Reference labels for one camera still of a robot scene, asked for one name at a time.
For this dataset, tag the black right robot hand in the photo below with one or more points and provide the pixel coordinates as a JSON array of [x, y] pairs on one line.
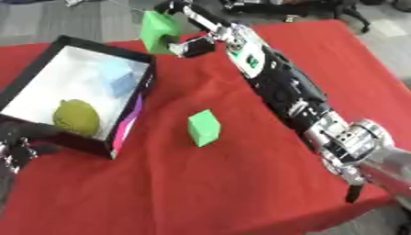
[[199, 46]]

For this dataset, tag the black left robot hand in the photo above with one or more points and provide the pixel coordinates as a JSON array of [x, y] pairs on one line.
[[21, 143]]

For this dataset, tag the large green block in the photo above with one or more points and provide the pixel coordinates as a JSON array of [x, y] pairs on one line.
[[156, 30]]

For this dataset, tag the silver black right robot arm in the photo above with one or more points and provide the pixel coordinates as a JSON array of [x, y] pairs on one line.
[[289, 91]]

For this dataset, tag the black box with white inside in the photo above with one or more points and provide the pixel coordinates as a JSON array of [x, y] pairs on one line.
[[69, 82]]

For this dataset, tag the yellow-green toy lemon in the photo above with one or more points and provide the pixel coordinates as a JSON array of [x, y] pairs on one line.
[[76, 117]]

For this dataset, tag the small green cube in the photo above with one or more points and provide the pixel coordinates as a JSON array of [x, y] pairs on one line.
[[203, 128]]

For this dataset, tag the light blue block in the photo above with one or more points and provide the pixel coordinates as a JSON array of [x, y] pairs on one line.
[[120, 79]]

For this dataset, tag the black chair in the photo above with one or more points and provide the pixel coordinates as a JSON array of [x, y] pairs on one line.
[[350, 12]]

